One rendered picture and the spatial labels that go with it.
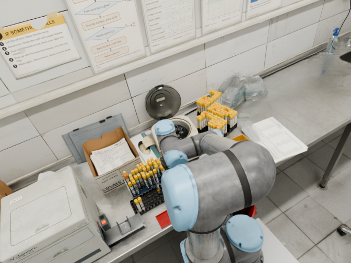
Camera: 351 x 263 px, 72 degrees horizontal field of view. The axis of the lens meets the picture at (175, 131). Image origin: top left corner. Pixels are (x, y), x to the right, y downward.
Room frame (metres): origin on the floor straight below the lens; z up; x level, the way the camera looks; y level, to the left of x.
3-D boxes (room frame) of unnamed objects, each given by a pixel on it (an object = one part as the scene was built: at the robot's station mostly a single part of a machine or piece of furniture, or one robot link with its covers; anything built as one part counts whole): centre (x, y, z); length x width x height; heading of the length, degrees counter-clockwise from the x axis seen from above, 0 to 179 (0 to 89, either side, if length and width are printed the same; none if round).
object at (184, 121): (1.00, 0.00, 0.94); 0.30 x 0.24 x 0.12; 13
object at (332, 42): (1.75, -1.36, 0.97); 0.08 x 0.07 x 0.20; 115
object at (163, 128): (0.68, 0.04, 1.28); 0.09 x 0.08 x 0.11; 10
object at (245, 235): (0.33, -0.15, 1.08); 0.13 x 0.12 x 0.14; 100
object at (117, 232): (0.52, 0.31, 0.92); 0.21 x 0.07 x 0.05; 112
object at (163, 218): (0.55, 0.12, 0.88); 0.07 x 0.07 x 0.01; 22
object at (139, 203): (0.66, 0.19, 0.93); 0.17 x 0.09 x 0.11; 113
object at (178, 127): (1.01, 0.01, 0.97); 0.15 x 0.15 x 0.07
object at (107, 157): (0.92, 0.36, 0.95); 0.29 x 0.25 x 0.15; 22
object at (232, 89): (1.35, -0.42, 0.97); 0.26 x 0.17 x 0.19; 133
